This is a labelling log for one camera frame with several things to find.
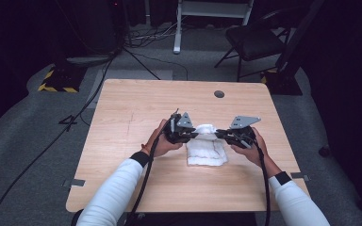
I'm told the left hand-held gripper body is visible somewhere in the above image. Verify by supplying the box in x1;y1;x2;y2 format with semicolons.
162;108;200;145

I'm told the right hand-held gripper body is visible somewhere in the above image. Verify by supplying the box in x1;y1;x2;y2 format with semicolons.
226;115;262;150

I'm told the white towel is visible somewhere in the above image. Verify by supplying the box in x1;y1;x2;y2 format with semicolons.
186;123;230;168

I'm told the person's right hand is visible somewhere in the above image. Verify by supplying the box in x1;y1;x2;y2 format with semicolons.
230;126;270;168

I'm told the person's left hand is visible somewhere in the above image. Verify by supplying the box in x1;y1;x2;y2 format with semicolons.
140;118;184;158

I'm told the yellow black striped stand base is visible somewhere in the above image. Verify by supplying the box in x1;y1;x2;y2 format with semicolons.
259;68;304;96
37;64;89;93

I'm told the grey tape strip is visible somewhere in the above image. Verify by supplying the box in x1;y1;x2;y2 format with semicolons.
62;178;86;188
289;171;311;183

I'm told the person's dark lap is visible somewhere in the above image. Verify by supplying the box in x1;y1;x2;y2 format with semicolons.
71;208;258;226

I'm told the small black floor object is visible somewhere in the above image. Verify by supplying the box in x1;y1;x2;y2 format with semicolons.
318;143;332;158

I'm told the black folding chair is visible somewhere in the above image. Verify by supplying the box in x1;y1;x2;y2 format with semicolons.
214;8;298;83

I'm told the large dark box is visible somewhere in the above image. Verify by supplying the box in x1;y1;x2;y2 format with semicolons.
55;0;128;65

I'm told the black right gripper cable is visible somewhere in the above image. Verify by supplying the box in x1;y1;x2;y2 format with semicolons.
254;140;272;226

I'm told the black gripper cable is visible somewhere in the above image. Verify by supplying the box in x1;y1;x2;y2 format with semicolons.
125;117;174;226
254;140;272;226

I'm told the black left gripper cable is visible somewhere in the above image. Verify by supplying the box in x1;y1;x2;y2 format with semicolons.
125;117;174;226

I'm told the thin black floor cable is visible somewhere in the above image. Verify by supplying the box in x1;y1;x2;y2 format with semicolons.
122;46;189;82

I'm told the bundle of floor cables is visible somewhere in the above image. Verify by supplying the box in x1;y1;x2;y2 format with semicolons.
123;17;188;49

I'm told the black slanted stand post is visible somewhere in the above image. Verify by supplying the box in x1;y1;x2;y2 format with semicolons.
275;0;325;73

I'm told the white metal desk frame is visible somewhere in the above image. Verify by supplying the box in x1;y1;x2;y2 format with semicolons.
173;0;255;55

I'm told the long black floor cable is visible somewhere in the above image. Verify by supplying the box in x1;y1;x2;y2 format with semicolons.
0;56;116;226

